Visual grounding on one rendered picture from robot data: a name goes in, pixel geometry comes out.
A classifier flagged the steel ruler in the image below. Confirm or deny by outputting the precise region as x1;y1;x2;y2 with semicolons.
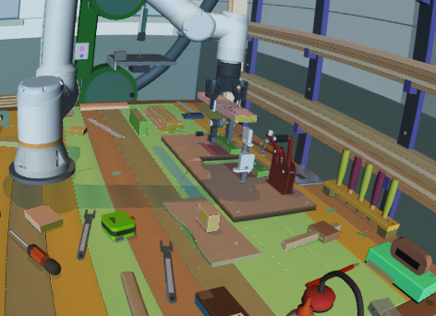
87;117;127;140

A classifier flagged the yellow-green handled chisel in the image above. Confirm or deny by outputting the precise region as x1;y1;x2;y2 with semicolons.
381;178;400;219
358;163;374;202
336;149;352;187

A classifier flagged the light wooden stick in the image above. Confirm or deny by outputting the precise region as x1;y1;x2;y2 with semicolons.
120;271;150;316

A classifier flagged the wooden mallet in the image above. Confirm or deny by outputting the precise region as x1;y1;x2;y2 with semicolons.
281;221;342;252

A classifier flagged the green block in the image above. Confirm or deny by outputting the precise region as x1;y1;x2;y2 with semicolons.
128;109;150;137

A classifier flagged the light wooden block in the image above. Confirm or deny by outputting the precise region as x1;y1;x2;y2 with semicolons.
23;203;65;234

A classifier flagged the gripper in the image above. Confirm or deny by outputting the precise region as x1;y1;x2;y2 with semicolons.
204;60;249;112

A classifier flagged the grey metal block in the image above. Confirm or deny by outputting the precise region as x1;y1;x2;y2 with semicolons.
369;298;398;316

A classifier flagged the red pencil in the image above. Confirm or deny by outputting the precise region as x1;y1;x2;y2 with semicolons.
304;262;361;288

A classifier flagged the red toggle clamp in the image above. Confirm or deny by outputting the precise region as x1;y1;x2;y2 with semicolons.
264;129;297;197

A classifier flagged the lumber rack with boards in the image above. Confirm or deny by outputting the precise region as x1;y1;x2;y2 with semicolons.
239;0;436;228

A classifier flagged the purple handled chisel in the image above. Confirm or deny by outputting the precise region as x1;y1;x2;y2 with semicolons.
369;170;387;211
347;155;363;195

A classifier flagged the upright light wooden board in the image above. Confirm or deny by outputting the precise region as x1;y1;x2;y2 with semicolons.
226;0;252;16

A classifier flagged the orange handled screwdriver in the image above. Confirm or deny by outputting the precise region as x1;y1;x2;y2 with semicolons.
7;228;63;276

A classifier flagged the blue handled try square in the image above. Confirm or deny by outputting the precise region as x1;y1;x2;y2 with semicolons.
176;101;205;120

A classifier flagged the pine rail blank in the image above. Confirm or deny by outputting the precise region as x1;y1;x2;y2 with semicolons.
197;91;259;124

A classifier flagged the brown and blue box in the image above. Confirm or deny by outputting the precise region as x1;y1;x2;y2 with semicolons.
194;286;250;316

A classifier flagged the dark grey flip stop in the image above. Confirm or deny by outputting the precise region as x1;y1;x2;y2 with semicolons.
208;117;237;144

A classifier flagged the light wooden strip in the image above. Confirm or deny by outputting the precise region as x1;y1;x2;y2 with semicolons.
78;102;131;113

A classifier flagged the dark grey dust pipe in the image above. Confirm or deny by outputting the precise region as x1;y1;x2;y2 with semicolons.
131;0;226;92

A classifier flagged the grey metal dustpan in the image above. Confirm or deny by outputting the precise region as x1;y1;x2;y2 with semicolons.
294;164;325;187

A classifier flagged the green tape measure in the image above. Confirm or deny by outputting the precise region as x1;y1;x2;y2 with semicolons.
100;210;138;243

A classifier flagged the grey metal clamp post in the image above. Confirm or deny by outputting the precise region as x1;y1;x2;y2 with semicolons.
236;126;257;184

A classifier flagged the brown routing jig base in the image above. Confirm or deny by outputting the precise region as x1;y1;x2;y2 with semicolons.
161;133;318;223

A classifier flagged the yellow wooden chisel rack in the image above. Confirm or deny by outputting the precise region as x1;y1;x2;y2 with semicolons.
322;178;401;239

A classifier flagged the birch template with block handle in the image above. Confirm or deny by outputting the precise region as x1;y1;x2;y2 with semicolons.
162;200;262;268

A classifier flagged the grey open-end wrench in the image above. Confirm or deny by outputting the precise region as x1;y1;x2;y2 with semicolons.
76;209;97;261
158;240;179;304

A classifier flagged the green fence strip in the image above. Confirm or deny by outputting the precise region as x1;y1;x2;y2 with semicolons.
215;134;244;156
232;158;271;179

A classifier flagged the window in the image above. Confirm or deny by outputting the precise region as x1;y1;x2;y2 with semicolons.
0;0;46;42

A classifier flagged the green sander with brown handle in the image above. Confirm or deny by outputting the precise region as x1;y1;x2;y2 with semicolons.
365;236;434;304

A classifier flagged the green bandsaw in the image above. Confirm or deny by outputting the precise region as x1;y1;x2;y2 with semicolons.
72;0;178;104

